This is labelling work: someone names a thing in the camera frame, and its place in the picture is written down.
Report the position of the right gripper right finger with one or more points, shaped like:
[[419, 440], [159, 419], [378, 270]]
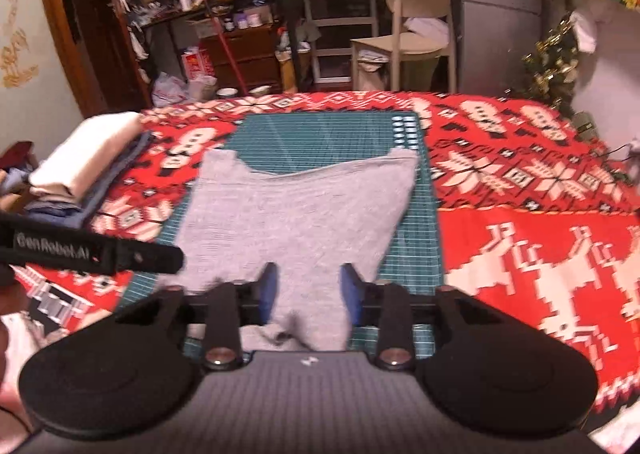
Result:
[[481, 367]]

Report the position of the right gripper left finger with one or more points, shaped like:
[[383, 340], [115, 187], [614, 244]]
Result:
[[135, 368]]

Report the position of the grey polo shirt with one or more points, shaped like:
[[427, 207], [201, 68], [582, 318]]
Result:
[[308, 224]]

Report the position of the pile of clothes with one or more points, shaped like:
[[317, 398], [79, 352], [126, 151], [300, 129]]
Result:
[[17, 163]]

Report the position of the person left hand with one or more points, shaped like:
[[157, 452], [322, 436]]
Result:
[[14, 426]]

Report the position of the folded blue jeans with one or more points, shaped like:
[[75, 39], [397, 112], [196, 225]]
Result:
[[77, 214]]

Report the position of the folded white towel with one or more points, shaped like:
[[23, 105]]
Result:
[[77, 163]]

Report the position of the green cutting mat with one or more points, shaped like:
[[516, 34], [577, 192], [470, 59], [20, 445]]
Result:
[[290, 143]]

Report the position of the red christmas pattern blanket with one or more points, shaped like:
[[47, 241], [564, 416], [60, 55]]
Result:
[[529, 219]]

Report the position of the white plastic bag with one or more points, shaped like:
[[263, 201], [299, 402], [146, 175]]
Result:
[[203, 88]]

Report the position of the blue ceramic cup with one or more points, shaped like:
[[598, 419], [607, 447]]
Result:
[[227, 92]]

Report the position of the white ceramic cup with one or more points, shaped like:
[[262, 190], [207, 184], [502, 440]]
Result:
[[260, 90]]

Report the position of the wooden drawer chest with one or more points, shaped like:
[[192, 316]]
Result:
[[254, 53]]

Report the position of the small christmas tree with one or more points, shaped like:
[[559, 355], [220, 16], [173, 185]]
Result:
[[551, 70]]

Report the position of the grey refrigerator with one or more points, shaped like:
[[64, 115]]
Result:
[[493, 37]]

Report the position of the white drawer unit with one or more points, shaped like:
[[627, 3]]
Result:
[[338, 22]]

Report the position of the red broom handle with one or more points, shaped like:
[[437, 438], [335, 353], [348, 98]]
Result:
[[220, 33]]

